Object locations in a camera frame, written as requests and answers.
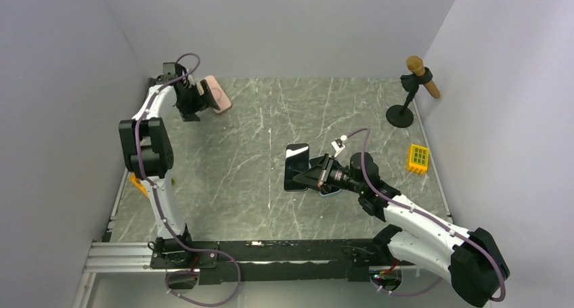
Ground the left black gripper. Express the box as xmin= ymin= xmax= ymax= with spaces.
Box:
xmin=177 ymin=80 xmax=220 ymax=123

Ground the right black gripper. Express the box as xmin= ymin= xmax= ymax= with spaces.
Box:
xmin=294 ymin=153 xmax=365 ymax=194

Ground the pink phone case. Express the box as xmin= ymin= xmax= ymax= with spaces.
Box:
xmin=198 ymin=75 xmax=232 ymax=114

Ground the blue phone case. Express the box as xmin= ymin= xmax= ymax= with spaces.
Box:
xmin=308 ymin=155 xmax=343 ymax=198

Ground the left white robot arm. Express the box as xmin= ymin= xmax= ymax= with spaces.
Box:
xmin=118 ymin=62 xmax=231 ymax=270

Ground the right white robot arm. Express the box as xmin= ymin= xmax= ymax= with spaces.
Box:
xmin=284 ymin=149 xmax=510 ymax=307

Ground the yellow toy block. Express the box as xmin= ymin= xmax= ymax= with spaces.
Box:
xmin=406 ymin=144 xmax=430 ymax=175

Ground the black microphone stand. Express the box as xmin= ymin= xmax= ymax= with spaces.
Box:
xmin=386 ymin=73 xmax=422 ymax=128

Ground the orange triangular plastic piece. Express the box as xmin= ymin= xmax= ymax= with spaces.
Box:
xmin=129 ymin=173 xmax=148 ymax=198

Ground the gold microphone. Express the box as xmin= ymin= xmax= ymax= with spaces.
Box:
xmin=406 ymin=56 xmax=441 ymax=99

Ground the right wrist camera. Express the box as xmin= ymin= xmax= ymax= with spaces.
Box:
xmin=330 ymin=135 xmax=348 ymax=158

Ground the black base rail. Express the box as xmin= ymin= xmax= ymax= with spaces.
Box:
xmin=148 ymin=238 xmax=397 ymax=285

